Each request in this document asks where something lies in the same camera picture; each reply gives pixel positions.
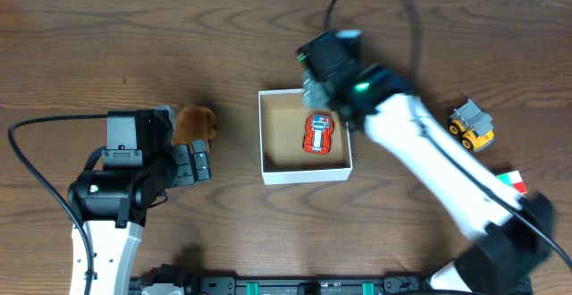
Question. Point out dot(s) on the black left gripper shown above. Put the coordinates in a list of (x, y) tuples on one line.
[(189, 164)]

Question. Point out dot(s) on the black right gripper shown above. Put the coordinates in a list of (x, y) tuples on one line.
[(315, 93)]

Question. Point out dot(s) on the red toy fire truck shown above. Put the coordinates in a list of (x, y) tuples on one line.
[(318, 133)]

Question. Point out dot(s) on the yellow toy dump truck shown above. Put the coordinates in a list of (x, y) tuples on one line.
[(471, 126)]

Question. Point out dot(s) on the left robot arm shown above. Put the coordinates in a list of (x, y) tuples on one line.
[(112, 204)]

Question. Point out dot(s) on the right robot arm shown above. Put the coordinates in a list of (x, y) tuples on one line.
[(511, 234)]

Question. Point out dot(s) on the white cardboard box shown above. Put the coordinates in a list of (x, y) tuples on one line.
[(282, 127)]

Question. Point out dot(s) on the brown plush toy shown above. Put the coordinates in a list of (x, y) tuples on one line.
[(192, 123)]

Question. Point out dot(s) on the colourful puzzle cube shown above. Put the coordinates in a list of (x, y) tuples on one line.
[(514, 180)]

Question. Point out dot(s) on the black right camera box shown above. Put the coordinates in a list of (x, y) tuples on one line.
[(333, 55)]

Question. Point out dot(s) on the black camera box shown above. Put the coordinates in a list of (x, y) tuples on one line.
[(136, 137), (333, 55)]

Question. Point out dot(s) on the black left camera box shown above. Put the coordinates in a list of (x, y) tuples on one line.
[(136, 137)]

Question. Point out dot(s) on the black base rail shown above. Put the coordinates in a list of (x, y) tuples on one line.
[(171, 279)]

